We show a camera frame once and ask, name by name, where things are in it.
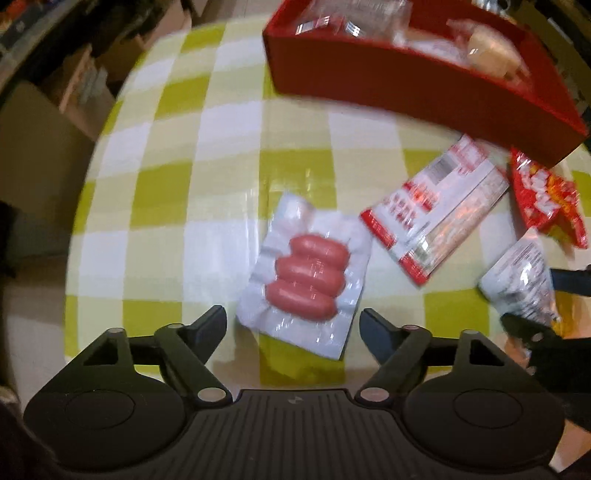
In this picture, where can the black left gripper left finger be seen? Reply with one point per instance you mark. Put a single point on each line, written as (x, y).
(185, 350)

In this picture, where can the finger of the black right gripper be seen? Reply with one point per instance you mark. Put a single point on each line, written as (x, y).
(527, 331)
(576, 282)

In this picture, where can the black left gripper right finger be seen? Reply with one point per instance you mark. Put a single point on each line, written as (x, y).
(399, 352)

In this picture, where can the silver white snack pouch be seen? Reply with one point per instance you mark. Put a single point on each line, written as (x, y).
(520, 282)

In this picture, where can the red Trolli candy bag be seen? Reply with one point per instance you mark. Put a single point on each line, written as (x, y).
(546, 201)

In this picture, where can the vacuum packed sausages pack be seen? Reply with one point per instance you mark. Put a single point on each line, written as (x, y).
(308, 278)

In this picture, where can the red white long snack pack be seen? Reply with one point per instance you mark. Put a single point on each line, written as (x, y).
(423, 222)

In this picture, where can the red rectangular box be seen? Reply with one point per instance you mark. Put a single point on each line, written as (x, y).
(538, 118)

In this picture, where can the clear wrapped round pastry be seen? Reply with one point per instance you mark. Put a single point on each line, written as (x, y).
(489, 51)

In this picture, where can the cardboard box under sideboard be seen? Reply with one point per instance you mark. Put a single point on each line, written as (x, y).
(78, 89)

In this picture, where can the dark clear snack bag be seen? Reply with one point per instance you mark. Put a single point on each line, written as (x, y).
(372, 20)

